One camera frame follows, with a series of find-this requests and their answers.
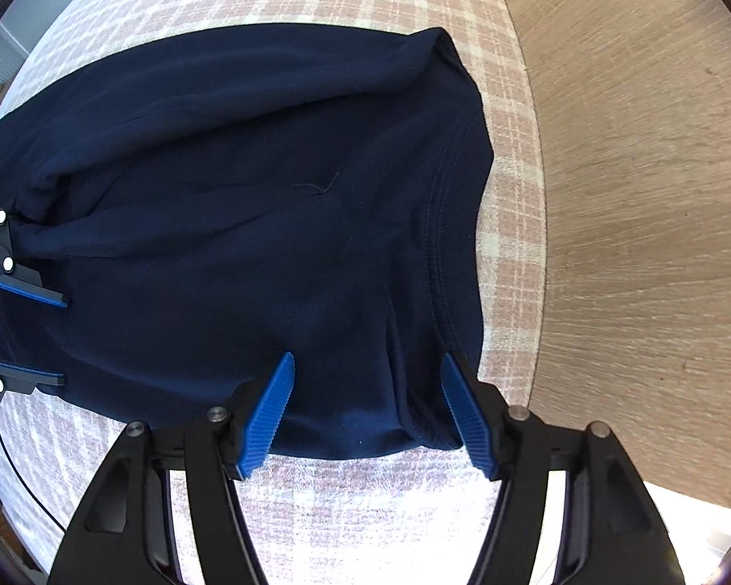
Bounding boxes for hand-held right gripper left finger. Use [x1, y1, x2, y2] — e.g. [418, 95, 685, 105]
[49, 351, 296, 585]

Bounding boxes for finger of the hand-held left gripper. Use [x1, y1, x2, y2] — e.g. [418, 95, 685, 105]
[0, 195, 69, 310]
[0, 356, 66, 431]

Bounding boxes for black cable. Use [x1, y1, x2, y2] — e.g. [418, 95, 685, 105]
[0, 311, 68, 534]

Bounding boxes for navy blue t-shirt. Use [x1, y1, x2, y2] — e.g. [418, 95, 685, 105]
[0, 23, 496, 459]

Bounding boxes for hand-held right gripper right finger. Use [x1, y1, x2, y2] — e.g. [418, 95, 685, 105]
[440, 353, 686, 585]

